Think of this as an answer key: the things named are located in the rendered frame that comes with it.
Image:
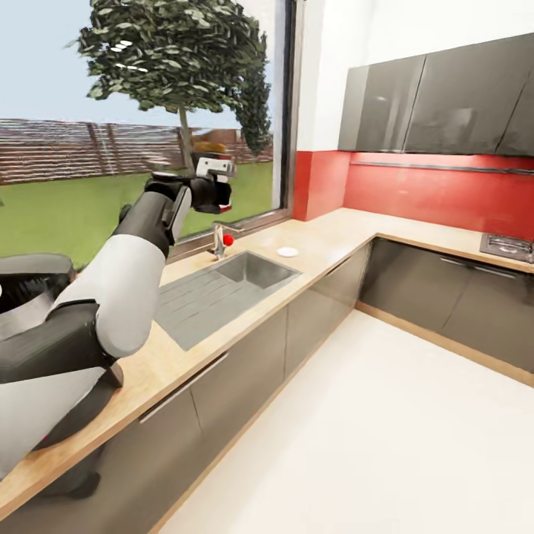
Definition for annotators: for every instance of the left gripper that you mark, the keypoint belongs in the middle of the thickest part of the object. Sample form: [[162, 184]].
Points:
[[214, 192]]

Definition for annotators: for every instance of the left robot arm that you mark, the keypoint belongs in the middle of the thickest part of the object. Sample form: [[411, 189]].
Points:
[[105, 314]]

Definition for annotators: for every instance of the coffee maker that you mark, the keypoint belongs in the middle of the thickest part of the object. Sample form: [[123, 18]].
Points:
[[31, 285]]

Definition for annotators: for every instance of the countertop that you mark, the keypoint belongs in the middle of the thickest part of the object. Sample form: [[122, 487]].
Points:
[[455, 241], [161, 365]]

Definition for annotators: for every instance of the drop in sink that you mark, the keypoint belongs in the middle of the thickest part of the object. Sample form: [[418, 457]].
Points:
[[194, 307]]

